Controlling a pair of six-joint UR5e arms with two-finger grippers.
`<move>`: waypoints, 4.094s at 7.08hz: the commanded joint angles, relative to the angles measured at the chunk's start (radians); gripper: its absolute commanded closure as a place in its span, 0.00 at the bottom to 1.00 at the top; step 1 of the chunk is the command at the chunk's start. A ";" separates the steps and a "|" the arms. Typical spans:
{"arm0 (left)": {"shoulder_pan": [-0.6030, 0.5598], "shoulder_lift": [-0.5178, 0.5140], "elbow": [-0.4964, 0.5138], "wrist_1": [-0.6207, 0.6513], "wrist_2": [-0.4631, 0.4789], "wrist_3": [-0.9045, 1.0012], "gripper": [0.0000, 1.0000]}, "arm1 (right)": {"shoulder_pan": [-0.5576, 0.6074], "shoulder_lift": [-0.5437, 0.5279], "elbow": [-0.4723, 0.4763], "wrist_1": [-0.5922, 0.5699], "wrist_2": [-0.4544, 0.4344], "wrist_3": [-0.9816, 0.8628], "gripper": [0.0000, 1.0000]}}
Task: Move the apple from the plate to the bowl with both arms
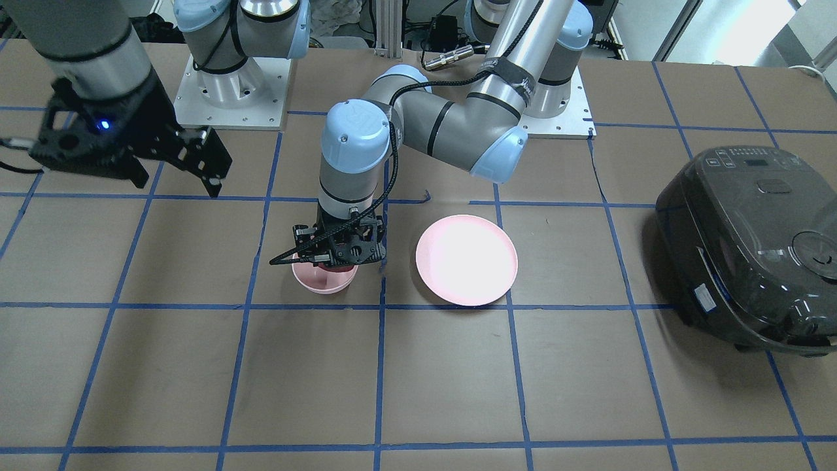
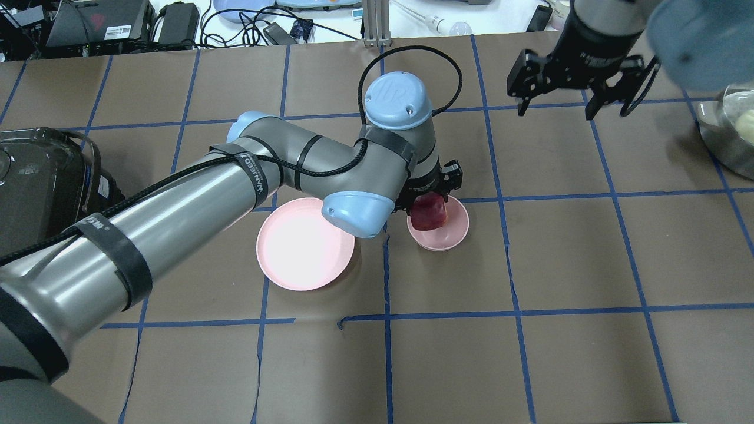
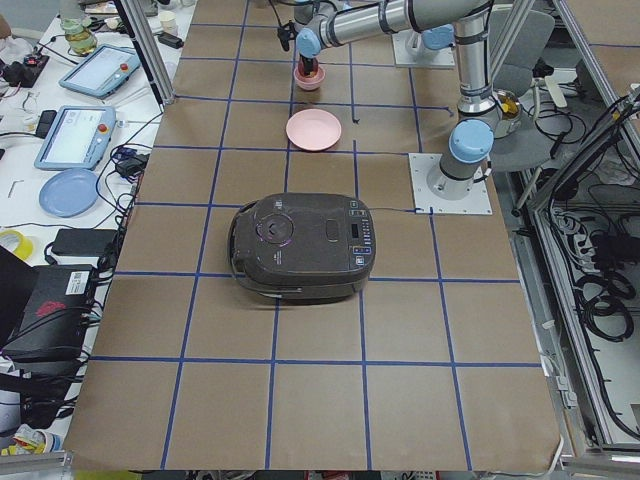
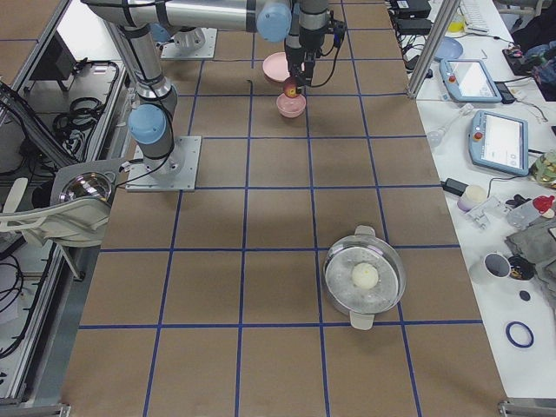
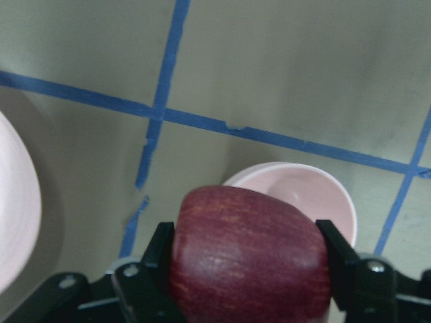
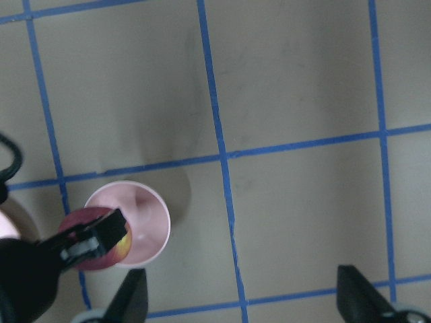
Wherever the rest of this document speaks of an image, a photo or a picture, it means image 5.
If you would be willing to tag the pink bowl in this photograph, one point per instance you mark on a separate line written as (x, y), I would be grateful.
(311, 190)

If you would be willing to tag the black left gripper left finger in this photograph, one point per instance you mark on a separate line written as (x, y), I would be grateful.
(142, 287)

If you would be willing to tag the pink plate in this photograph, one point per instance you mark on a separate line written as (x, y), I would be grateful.
(21, 205)

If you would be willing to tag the red apple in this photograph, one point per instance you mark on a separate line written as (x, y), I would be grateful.
(242, 256)

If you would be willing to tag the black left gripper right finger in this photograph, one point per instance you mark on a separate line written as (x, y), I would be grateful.
(363, 288)

